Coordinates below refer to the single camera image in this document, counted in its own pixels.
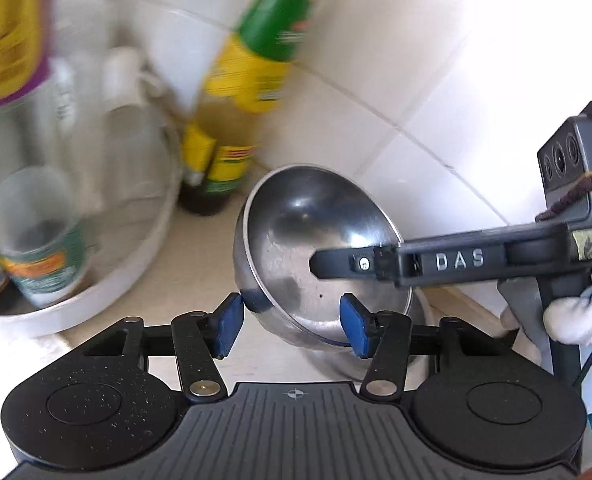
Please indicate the white two-tier round rack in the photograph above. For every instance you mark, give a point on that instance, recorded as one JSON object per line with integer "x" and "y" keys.
{"x": 126, "y": 270}

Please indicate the white seasoning container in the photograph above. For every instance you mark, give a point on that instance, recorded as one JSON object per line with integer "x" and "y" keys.
{"x": 123, "y": 80}

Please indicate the tall sauce bottle yellow-green label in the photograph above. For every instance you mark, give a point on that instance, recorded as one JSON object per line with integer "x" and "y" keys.
{"x": 261, "y": 25}

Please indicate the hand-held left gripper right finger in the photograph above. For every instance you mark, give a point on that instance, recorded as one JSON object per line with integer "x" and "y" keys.
{"x": 355, "y": 330}

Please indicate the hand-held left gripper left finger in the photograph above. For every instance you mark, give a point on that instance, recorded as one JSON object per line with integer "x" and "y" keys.
{"x": 228, "y": 327}

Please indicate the stainless steel bowl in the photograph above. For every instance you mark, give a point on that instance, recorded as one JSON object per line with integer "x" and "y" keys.
{"x": 296, "y": 230}
{"x": 333, "y": 362}

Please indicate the person's right hand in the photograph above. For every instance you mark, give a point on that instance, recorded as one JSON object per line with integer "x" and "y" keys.
{"x": 585, "y": 317}

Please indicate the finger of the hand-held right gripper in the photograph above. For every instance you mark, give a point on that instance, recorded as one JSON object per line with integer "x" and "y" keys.
{"x": 346, "y": 263}

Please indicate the clear bottle purple neck label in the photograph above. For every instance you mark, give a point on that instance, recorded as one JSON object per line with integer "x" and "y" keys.
{"x": 41, "y": 255}

